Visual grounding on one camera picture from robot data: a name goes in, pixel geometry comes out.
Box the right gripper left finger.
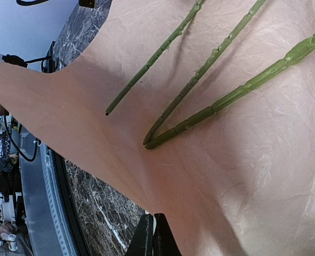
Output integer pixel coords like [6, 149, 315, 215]
[125, 213, 154, 256]

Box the white slotted cable duct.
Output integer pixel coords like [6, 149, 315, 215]
[40, 144, 75, 255]

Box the blue fake flower bunch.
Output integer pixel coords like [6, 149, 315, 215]
[145, 33, 315, 150]

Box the peach wrapping paper sheet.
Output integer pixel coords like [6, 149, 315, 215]
[0, 1, 315, 255]

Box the pink fake flower stem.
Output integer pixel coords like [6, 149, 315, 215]
[143, 0, 266, 145]

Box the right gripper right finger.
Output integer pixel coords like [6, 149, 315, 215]
[153, 213, 181, 256]

